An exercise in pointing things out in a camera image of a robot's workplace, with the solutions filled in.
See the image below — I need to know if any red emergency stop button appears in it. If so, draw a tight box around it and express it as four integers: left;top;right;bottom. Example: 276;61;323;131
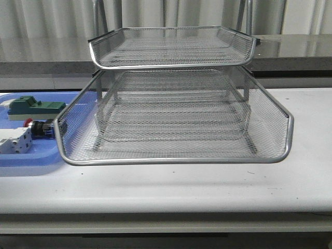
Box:
23;118;56;139

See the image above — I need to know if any blue plastic tray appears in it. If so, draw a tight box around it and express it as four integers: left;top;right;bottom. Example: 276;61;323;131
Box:
0;91;95;167

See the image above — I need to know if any white circuit breaker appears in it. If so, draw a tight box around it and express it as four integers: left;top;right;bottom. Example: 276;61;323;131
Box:
1;127;33;154

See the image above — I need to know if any dark stone counter ledge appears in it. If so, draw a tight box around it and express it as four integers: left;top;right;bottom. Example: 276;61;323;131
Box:
1;34;331;77

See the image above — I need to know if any small white plastic part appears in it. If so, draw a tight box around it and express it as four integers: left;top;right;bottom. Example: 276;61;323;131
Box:
0;99;15;109

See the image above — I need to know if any silver metal rack frame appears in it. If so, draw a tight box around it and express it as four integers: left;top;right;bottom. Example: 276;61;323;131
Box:
92;0;261;154

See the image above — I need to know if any green and beige switch block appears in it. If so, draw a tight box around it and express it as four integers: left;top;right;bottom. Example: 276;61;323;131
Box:
7;95;66;120

